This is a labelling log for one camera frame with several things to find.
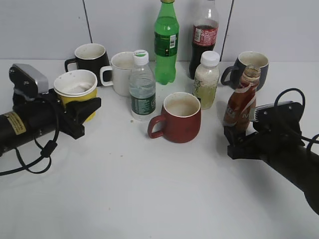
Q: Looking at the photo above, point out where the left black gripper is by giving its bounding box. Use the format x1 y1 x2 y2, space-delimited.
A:
27 89 101 139

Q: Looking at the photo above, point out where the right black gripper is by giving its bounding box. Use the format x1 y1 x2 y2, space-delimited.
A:
224 101 304 160

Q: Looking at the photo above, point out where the brown coffee bottle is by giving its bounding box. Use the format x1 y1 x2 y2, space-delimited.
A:
223 65 261 133

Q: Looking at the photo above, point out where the yellow paper cup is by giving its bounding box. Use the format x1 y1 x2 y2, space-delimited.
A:
53 70 98 108

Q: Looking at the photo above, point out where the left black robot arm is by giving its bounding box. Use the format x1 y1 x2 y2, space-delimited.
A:
0 89 101 154

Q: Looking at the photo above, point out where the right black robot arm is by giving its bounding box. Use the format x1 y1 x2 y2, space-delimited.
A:
224 101 319 213

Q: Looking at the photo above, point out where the dark blue mug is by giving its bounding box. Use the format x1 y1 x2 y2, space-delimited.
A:
220 51 269 91

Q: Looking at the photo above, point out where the black mug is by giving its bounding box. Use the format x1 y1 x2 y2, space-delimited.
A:
64 43 112 87

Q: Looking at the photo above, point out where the white milk drink bottle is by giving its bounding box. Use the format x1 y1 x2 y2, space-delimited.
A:
193 51 220 110

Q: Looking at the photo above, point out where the white mug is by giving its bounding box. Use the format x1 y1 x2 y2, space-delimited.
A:
99 51 134 97

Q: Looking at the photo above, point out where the clear water bottle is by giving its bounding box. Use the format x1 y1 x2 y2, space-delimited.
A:
129 50 156 121

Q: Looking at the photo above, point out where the red mug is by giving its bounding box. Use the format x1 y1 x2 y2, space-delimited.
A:
147 92 201 143

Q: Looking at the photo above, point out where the cola bottle red label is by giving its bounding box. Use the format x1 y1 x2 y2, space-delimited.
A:
189 0 219 80

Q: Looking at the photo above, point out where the green soda bottle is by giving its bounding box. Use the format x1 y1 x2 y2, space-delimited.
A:
154 0 179 85

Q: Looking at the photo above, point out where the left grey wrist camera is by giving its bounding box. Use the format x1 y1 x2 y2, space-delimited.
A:
9 63 49 101

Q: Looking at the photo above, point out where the right black cable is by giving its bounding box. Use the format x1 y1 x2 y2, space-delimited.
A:
274 88 319 152

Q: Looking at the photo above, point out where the black cable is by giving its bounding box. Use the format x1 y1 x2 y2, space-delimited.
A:
0 94 66 176
274 88 319 152

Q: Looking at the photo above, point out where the left black cable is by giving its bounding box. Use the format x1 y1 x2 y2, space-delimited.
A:
0 94 66 176

